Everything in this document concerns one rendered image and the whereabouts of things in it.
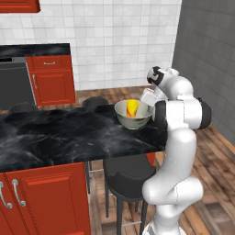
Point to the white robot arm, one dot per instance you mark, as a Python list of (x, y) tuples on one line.
[(180, 147)]

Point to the red base cupboard run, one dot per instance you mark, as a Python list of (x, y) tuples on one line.
[(52, 82)]

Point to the grey dishwasher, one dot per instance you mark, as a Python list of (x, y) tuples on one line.
[(15, 84)]

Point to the narrow red cabinet door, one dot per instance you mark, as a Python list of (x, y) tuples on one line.
[(3, 217)]

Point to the wide red cabinet door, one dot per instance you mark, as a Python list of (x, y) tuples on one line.
[(55, 202)]

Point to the grey-green bowl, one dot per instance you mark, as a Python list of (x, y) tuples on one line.
[(132, 121)]

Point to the black bar stool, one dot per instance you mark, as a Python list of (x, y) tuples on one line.
[(128, 174), (93, 102), (23, 107)]

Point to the yellow and red cup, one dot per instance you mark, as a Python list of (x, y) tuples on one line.
[(132, 107)]

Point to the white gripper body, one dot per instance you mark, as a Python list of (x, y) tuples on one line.
[(150, 98)]

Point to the red wall cupboard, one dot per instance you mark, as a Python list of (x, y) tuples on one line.
[(18, 5)]

